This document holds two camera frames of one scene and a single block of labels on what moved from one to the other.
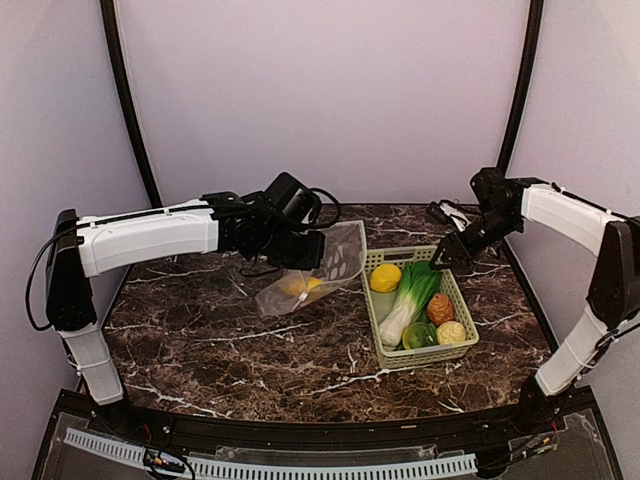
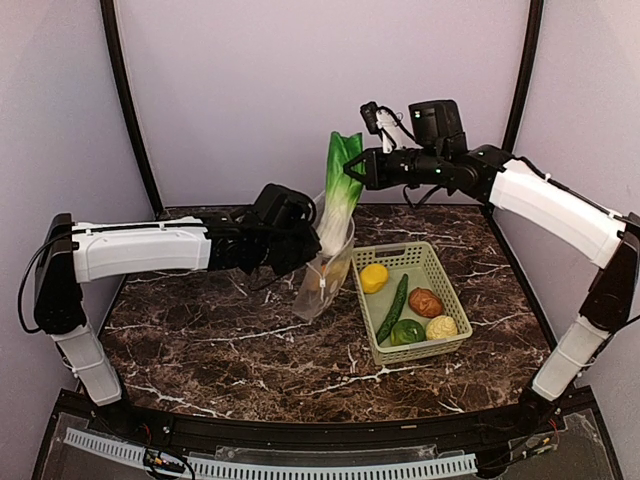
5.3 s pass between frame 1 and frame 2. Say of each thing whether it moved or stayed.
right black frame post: stayed
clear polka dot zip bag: moved
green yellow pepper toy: moved
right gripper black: moved
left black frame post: stayed
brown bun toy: moved
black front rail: stayed
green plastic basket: moved
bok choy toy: moved
